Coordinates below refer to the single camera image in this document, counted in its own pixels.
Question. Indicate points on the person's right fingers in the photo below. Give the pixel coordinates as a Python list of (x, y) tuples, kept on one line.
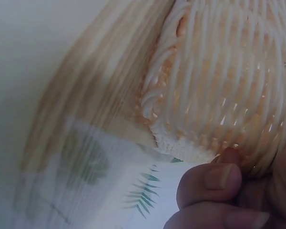
[(212, 188)]

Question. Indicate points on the white woven basket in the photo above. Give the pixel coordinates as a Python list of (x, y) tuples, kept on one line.
[(228, 71)]

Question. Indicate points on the person's right hand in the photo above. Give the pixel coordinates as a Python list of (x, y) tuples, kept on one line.
[(264, 200)]

